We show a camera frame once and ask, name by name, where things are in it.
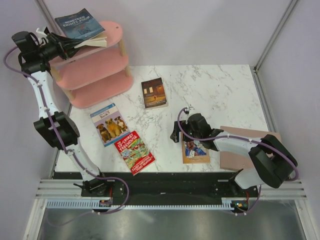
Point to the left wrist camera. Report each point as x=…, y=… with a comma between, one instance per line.
x=42, y=32

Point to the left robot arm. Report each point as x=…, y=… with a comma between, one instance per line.
x=57, y=129

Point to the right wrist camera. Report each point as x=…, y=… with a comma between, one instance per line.
x=189, y=110

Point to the Othello orange book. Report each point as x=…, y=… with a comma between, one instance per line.
x=193, y=152

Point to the purple dog book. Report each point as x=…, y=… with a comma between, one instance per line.
x=109, y=124

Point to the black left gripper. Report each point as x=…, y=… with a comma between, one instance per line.
x=65, y=46

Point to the pink three-tier shelf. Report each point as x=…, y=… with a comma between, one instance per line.
x=95, y=74

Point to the red Treehouse book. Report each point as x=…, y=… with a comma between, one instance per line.
x=134, y=152

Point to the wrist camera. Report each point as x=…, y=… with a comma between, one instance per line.
x=189, y=110
x=42, y=32

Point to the Nineteen Eighty-Four blue book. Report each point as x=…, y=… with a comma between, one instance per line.
x=83, y=26

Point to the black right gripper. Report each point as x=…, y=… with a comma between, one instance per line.
x=175, y=135

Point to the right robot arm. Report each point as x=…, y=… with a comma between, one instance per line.
x=272, y=163

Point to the white cable duct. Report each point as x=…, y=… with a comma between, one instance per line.
x=144, y=204

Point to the Edward Tulane brown book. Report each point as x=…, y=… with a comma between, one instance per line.
x=154, y=95

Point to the brown file folder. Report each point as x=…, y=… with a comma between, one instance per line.
x=237, y=158

